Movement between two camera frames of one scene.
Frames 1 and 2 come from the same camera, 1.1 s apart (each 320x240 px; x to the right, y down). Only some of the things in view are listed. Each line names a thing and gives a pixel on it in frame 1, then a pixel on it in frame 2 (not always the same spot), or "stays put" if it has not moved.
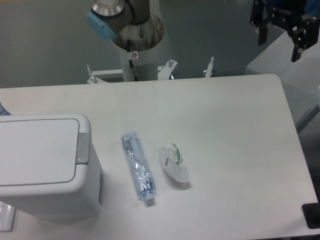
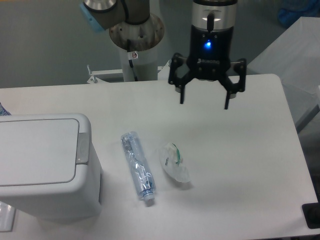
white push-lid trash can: [49, 168] stays put
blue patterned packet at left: [3, 111] stays put
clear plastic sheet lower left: [7, 214] stays put
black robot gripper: [304, 34] -> [213, 22]
